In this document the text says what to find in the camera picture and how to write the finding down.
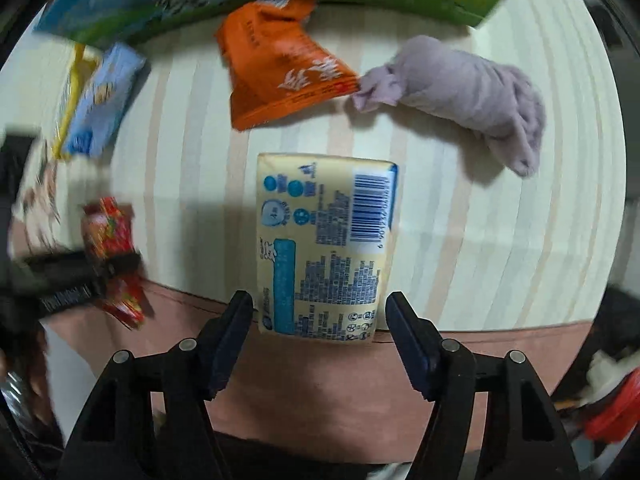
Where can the purple cloth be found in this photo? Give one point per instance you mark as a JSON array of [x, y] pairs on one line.
[[497, 102]]

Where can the yellow silver scrubber pack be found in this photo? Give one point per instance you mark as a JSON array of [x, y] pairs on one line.
[[81, 69]]

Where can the light blue tissue pack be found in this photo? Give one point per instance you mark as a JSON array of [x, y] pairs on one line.
[[103, 102]]

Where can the red snack packet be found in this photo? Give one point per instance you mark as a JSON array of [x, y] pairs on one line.
[[107, 232]]

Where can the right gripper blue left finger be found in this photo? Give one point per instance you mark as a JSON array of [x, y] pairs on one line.
[[225, 338]]

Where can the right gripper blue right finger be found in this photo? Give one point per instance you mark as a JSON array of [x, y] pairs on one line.
[[417, 341]]

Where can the orange snack packet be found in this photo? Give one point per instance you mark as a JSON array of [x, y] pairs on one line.
[[275, 68]]

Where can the cream blue tissue pack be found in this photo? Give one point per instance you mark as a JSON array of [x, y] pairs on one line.
[[322, 233]]

